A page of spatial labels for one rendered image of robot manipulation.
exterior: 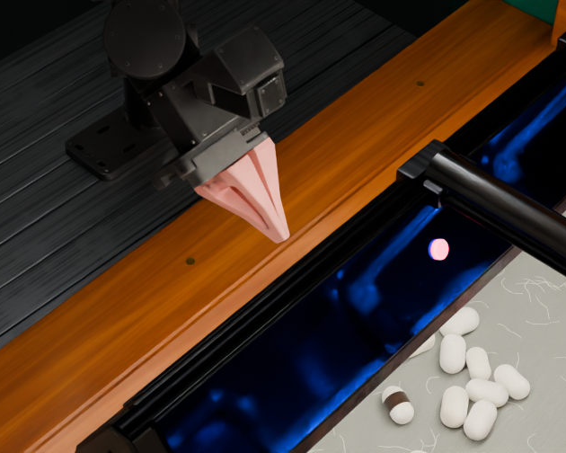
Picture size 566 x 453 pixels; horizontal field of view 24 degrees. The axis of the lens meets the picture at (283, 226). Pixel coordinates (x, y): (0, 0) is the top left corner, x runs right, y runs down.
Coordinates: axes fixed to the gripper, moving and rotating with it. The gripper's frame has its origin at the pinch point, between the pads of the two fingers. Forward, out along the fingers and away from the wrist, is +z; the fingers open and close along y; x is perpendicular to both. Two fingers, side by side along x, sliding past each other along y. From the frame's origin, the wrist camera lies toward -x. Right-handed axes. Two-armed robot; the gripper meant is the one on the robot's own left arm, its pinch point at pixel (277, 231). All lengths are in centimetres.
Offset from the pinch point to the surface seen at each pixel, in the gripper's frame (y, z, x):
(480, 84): 33.9, 2.3, 9.9
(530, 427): 5.9, 23.9, -5.3
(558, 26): 40.6, 1.8, 3.7
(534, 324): 14.6, 19.5, -1.5
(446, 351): 6.1, 16.1, -1.2
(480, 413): 2.9, 20.3, -4.9
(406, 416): -0.8, 17.5, -1.7
